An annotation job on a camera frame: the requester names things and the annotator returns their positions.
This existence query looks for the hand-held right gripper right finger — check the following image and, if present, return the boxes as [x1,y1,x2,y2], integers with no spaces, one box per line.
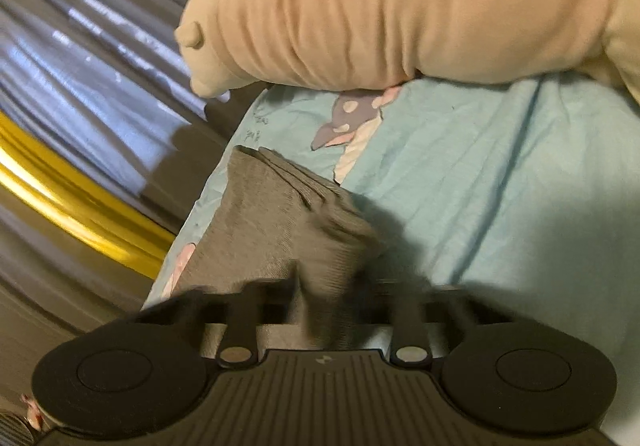
[359,278,490,368]

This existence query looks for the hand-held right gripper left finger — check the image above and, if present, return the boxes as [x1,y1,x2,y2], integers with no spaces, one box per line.
[147,275,302,368]

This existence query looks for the grey pants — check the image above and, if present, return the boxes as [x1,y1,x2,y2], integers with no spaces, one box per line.
[175,145,392,352]

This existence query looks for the light blue mushroom print bedsheet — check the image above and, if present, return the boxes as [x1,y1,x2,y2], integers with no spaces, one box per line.
[141,76,640,327]

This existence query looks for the grey curtain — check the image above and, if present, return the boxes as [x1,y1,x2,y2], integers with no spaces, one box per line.
[0,0,281,227]
[0,203,173,407]

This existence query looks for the yellow curtain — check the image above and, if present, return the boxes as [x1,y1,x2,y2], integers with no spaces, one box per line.
[0,110,177,281]

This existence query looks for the cream plush toy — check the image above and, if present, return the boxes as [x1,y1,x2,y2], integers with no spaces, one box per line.
[174,0,640,107]

